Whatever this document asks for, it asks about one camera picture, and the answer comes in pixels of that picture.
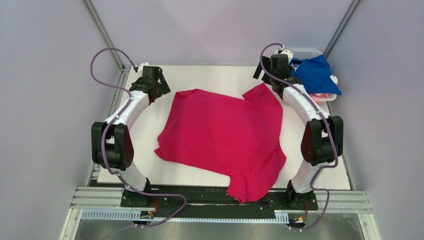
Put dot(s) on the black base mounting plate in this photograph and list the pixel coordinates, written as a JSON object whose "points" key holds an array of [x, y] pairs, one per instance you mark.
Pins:
{"points": [[213, 201]]}

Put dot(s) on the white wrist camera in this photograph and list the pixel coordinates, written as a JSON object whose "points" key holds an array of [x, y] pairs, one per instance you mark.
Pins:
{"points": [[139, 67], [285, 51]]}

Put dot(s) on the aluminium frame rail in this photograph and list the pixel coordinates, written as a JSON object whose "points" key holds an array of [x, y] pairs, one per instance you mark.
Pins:
{"points": [[340, 201]]}

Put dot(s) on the blue t shirt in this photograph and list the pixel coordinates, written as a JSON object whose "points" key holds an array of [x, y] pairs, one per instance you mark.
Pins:
{"points": [[315, 75]]}

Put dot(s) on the magenta t shirt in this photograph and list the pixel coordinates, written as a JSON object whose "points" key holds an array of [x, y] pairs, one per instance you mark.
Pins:
{"points": [[236, 137]]}

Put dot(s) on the pink garment in basket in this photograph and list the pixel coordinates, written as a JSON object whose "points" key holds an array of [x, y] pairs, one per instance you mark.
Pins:
{"points": [[323, 97]]}

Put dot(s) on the white plastic laundry basket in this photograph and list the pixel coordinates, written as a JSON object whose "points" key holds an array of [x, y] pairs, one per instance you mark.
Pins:
{"points": [[305, 53]]}

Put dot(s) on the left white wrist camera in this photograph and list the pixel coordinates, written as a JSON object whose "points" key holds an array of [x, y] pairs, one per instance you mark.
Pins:
{"points": [[139, 67]]}

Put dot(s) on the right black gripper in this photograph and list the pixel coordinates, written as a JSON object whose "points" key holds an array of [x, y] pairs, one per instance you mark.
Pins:
{"points": [[259, 69]]}

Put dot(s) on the white slotted cable duct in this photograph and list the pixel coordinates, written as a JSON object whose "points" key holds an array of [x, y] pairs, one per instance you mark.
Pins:
{"points": [[140, 216]]}

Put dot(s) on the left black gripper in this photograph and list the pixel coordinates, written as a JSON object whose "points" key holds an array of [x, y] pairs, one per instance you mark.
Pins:
{"points": [[163, 88]]}

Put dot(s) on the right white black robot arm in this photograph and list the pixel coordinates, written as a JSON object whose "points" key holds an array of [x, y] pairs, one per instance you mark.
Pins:
{"points": [[322, 141]]}

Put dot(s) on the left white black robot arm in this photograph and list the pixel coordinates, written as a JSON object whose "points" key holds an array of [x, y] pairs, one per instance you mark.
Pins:
{"points": [[111, 143]]}

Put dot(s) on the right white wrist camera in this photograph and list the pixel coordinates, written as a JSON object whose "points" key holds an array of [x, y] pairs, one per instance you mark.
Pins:
{"points": [[285, 51]]}

